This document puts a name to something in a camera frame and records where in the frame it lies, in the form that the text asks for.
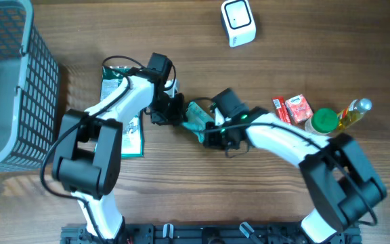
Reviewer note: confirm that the green glove package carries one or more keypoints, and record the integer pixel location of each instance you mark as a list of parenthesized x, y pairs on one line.
[(133, 135)]

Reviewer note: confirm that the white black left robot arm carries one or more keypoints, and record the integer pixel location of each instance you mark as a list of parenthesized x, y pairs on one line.
[(87, 153)]

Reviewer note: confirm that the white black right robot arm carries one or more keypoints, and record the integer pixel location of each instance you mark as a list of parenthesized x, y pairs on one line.
[(342, 183)]

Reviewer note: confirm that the light green wipes pack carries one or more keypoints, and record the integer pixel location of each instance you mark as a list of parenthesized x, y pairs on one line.
[(197, 119)]

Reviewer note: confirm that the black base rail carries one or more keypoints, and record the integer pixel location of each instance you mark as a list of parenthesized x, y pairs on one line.
[(276, 232)]

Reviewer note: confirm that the yellow liquid bottle silver cap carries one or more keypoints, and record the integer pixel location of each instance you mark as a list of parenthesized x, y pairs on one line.
[(353, 113)]

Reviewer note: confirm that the white barcode scanner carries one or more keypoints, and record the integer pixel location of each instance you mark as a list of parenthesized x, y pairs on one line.
[(238, 22)]

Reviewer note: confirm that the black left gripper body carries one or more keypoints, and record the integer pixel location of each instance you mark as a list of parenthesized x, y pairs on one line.
[(168, 112)]

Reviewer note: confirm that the grey plastic mesh basket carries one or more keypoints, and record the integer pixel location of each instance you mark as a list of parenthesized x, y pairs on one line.
[(29, 90)]

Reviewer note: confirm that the red stick sachet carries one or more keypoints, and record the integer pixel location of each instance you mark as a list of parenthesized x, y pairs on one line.
[(281, 110)]

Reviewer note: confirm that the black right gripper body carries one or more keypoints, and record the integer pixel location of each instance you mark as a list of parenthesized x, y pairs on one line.
[(222, 137)]

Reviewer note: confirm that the green lid jar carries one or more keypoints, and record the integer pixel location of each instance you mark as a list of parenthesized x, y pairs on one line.
[(322, 122)]

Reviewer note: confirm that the red white tissue pack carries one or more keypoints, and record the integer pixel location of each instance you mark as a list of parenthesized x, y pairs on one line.
[(298, 108)]

